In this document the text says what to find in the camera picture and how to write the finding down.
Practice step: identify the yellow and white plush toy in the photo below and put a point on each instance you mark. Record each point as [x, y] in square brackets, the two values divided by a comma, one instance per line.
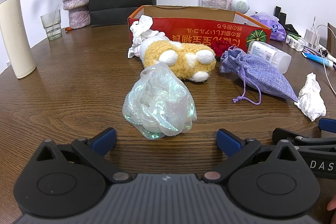
[168, 52]

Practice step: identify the brown cardboard piece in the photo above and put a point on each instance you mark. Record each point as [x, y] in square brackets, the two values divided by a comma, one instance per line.
[332, 36]

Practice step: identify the white charger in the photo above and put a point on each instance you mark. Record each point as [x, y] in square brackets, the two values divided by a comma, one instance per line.
[312, 36]

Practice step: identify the white tissue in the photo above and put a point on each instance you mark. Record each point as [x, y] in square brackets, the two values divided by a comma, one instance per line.
[311, 100]
[141, 27]

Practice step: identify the white plastic canister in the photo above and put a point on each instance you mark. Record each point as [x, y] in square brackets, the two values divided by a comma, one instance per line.
[270, 56]

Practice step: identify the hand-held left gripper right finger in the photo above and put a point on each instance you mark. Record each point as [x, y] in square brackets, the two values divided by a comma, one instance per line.
[228, 141]

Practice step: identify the cream thermos bottle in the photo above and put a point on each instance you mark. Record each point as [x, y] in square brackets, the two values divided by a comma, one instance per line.
[15, 37]

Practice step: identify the red artificial rose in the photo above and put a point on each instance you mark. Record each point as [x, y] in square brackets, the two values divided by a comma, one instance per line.
[220, 47]

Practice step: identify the white robot speaker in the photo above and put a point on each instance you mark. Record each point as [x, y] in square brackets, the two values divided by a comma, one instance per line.
[240, 5]

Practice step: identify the blue tube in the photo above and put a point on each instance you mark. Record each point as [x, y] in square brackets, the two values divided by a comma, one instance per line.
[319, 60]

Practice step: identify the white plastic gadget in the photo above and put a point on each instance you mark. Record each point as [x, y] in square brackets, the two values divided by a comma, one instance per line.
[295, 43]

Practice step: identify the clear drinking glass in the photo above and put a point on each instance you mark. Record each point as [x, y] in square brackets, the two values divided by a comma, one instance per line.
[51, 27]

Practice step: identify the purple tissue pack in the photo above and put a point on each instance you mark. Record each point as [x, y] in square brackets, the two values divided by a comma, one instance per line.
[273, 28]

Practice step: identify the dark pouch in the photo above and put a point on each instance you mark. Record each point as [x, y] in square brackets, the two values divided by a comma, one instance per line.
[291, 29]

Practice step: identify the mottled pink vase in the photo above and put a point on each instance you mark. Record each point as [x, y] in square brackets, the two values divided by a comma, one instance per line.
[76, 1]

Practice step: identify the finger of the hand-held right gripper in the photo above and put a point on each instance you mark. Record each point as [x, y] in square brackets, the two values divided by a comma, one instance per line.
[315, 142]
[328, 125]

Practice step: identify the red cardboard box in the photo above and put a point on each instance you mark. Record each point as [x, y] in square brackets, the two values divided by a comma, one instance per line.
[199, 29]

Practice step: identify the iridescent sheer fabric bundle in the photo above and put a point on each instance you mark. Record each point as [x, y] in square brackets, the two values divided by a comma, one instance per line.
[160, 103]

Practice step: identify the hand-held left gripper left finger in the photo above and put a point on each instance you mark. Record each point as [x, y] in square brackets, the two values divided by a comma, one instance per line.
[105, 138]

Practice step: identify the person's right hand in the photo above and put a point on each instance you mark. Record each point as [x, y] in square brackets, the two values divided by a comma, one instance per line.
[332, 204]

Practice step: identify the black rectangular device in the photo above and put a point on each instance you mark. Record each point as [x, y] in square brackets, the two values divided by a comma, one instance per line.
[281, 15]

